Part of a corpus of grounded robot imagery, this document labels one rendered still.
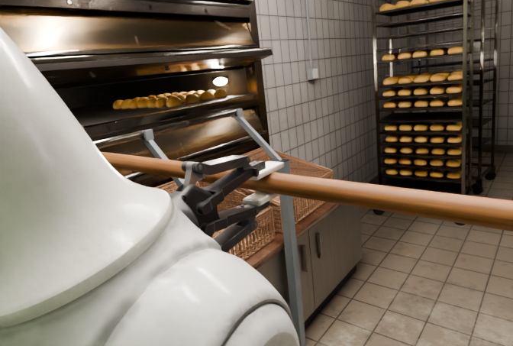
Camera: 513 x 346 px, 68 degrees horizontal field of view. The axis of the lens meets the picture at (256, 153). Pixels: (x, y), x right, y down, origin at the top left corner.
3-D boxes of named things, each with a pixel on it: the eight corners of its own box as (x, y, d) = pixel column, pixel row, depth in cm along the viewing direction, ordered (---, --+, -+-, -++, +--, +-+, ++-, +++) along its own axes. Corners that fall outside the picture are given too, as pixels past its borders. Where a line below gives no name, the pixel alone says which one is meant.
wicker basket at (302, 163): (208, 219, 202) (200, 169, 196) (267, 186, 245) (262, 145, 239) (284, 235, 173) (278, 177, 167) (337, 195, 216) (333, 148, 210)
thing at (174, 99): (110, 109, 239) (108, 101, 237) (169, 99, 275) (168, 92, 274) (172, 107, 201) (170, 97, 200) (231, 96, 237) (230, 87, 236)
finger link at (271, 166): (240, 179, 53) (239, 173, 53) (268, 165, 58) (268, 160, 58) (256, 180, 51) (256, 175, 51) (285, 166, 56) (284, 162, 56)
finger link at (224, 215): (204, 224, 43) (204, 236, 43) (263, 206, 52) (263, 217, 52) (182, 218, 45) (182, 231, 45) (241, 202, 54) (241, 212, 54)
